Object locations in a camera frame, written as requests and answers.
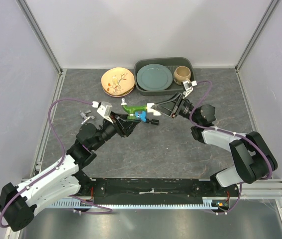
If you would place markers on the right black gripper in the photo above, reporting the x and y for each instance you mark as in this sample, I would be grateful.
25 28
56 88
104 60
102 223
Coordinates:
168 107

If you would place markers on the blue water faucet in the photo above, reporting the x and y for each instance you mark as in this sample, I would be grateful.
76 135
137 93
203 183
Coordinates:
143 117

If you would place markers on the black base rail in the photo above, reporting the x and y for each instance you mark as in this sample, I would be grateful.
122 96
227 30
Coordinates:
153 191

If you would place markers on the bird pattern yellow plate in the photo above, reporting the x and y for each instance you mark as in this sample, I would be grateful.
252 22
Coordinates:
118 80

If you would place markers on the slotted cable duct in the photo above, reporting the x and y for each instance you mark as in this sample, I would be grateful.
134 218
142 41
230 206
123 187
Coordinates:
70 203

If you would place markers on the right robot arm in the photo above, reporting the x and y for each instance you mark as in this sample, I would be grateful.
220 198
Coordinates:
252 158

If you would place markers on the grey-green dish tub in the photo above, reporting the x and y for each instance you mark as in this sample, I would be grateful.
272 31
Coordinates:
171 63

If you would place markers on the green water faucet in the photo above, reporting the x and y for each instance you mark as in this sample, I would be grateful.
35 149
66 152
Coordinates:
131 110

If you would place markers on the teal plate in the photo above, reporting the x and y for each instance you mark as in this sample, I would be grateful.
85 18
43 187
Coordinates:
154 77

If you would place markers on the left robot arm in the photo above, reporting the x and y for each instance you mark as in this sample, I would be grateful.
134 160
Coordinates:
21 203

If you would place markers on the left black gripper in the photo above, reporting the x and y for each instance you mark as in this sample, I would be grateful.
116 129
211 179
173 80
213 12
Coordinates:
123 126

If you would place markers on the beige ceramic mug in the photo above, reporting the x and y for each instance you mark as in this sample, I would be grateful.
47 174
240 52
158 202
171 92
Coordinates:
182 73

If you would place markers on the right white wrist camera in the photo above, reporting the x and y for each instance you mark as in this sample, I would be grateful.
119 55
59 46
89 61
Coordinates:
188 87

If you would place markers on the white elbow fitting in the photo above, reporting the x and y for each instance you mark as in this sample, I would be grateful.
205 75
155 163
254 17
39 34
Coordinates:
151 110

